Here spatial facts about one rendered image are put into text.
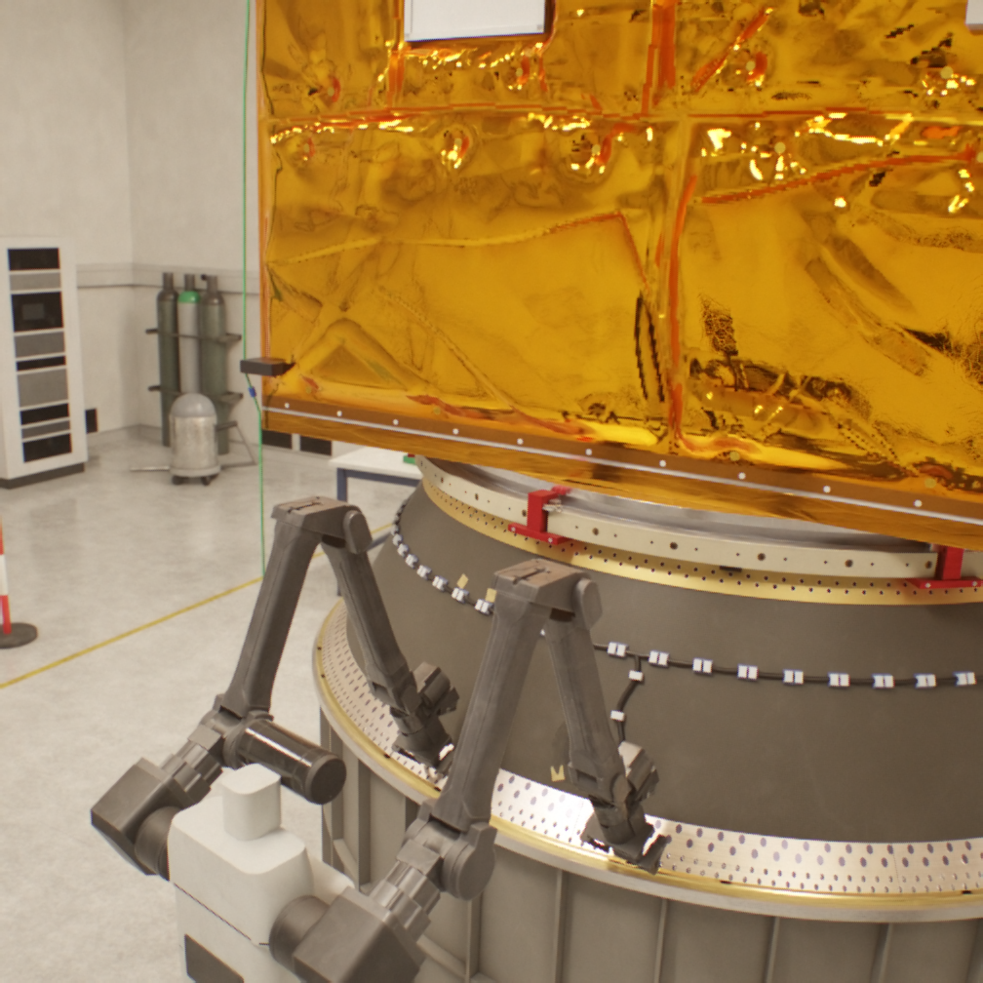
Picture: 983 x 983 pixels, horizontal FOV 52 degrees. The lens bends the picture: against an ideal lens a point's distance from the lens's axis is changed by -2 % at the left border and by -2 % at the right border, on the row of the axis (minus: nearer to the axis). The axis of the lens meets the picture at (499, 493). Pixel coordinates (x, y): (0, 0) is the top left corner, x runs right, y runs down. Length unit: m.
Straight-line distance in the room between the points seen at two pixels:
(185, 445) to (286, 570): 7.24
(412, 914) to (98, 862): 2.84
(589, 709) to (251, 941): 0.55
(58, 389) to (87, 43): 3.29
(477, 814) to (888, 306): 1.03
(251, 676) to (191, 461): 7.26
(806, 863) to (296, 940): 0.94
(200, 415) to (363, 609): 7.10
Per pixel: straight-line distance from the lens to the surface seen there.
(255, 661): 1.65
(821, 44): 1.87
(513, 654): 1.33
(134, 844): 1.61
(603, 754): 1.60
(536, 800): 2.00
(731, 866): 1.92
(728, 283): 1.88
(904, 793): 2.01
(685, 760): 1.94
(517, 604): 1.33
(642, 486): 2.01
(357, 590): 1.75
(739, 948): 2.03
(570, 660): 1.46
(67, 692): 5.38
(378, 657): 1.83
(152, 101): 10.67
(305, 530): 1.62
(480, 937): 2.24
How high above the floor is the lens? 2.26
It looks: 15 degrees down
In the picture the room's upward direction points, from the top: 2 degrees clockwise
